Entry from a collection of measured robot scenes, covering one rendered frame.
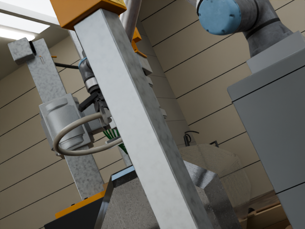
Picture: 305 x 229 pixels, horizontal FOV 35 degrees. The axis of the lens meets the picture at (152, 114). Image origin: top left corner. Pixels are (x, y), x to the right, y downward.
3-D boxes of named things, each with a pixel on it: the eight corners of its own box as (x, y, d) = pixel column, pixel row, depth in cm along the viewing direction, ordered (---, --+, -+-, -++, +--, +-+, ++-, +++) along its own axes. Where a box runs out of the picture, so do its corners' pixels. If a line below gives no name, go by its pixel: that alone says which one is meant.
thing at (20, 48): (8, 65, 359) (1, 47, 362) (24, 66, 376) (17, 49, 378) (28, 52, 352) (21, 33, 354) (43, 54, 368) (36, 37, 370)
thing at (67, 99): (46, 162, 355) (26, 112, 362) (72, 158, 387) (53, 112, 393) (81, 143, 342) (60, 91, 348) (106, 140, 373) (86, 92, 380)
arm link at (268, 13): (286, 16, 193) (265, -21, 196) (264, 19, 181) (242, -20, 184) (258, 36, 204) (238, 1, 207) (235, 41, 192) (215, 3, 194)
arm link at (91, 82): (86, 78, 235) (83, 88, 244) (89, 87, 234) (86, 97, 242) (103, 75, 239) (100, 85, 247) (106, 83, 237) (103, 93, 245)
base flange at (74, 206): (53, 220, 345) (51, 214, 345) (90, 207, 389) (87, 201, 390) (106, 195, 326) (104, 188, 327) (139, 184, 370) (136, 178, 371)
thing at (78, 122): (82, 162, 281) (81, 158, 282) (156, 126, 270) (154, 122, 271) (34, 146, 236) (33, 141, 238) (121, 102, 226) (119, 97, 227)
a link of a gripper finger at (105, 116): (118, 118, 228) (111, 104, 233) (106, 121, 226) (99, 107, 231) (117, 122, 230) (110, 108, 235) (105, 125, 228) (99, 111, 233)
